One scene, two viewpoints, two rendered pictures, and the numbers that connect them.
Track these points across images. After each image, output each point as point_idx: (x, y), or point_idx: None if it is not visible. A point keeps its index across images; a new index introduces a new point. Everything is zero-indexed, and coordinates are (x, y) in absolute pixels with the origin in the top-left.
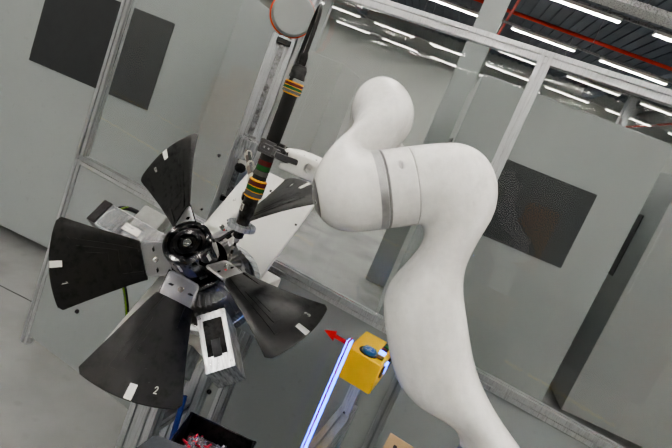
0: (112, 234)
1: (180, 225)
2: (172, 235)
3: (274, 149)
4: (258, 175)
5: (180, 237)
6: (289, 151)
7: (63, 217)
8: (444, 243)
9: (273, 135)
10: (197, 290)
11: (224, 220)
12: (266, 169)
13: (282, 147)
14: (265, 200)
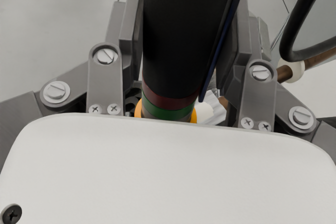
0: None
1: (139, 85)
2: (129, 92)
3: (75, 70)
4: (141, 108)
5: (129, 103)
6: (7, 158)
7: (118, 0)
8: None
9: None
10: None
11: (333, 84)
12: (152, 108)
13: (228, 56)
14: (333, 126)
